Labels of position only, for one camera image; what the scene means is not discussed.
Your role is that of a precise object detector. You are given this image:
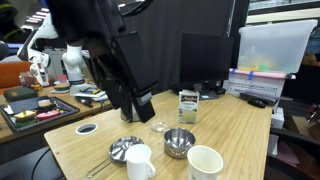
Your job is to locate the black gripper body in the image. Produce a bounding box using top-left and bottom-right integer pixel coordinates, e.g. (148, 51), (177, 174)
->
(83, 31), (159, 111)

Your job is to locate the white ceramic mug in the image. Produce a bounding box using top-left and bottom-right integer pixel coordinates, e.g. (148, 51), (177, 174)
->
(125, 143), (157, 180)

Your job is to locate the small clear glass dish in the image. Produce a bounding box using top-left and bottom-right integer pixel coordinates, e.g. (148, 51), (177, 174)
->
(150, 120), (169, 133)

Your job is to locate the green and white carton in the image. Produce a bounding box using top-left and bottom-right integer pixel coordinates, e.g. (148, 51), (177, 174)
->
(177, 89), (201, 125)

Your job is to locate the small steel pot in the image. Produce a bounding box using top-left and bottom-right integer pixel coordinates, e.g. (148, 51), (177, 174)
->
(163, 127), (197, 160)

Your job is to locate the black plastic tray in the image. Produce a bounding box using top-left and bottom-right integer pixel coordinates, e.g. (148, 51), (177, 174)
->
(0, 95), (81, 133)

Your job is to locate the stack of coloured toy plates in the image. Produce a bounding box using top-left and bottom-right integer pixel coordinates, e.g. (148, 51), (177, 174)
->
(52, 74), (71, 95)

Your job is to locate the black curtain divider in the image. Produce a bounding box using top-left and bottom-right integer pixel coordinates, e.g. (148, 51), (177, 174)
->
(116, 0), (251, 95)

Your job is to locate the pink toy block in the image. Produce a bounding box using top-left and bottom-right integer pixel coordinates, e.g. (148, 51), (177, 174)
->
(35, 109), (62, 122)

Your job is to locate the small dark bowl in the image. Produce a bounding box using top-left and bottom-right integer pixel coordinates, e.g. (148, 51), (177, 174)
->
(37, 99), (56, 113)

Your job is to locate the black computer monitor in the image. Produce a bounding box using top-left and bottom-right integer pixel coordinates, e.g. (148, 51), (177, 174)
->
(179, 31), (235, 100)

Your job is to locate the yellow and green toy sandwich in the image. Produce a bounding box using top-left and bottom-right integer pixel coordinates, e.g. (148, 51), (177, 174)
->
(13, 107), (38, 128)

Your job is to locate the dark green flat case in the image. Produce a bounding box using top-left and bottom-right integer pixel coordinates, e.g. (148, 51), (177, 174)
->
(2, 86), (39, 103)

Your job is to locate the black computer mouse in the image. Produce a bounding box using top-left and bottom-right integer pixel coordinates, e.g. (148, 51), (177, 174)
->
(247, 98), (267, 109)

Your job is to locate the white printed cardboard box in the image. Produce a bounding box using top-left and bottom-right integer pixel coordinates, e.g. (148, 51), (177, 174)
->
(227, 68), (296, 101)

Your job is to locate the small white box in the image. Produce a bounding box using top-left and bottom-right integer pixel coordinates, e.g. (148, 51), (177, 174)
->
(270, 106), (285, 130)

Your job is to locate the translucent plastic storage bin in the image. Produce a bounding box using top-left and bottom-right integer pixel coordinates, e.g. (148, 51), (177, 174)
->
(237, 19), (319, 75)

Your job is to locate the white desk cable grommet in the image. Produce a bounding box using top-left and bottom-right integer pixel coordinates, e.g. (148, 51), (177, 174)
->
(74, 122), (99, 136)

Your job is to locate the steel pan with wire handle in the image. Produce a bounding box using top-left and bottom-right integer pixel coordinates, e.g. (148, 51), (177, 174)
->
(85, 135), (146, 179)

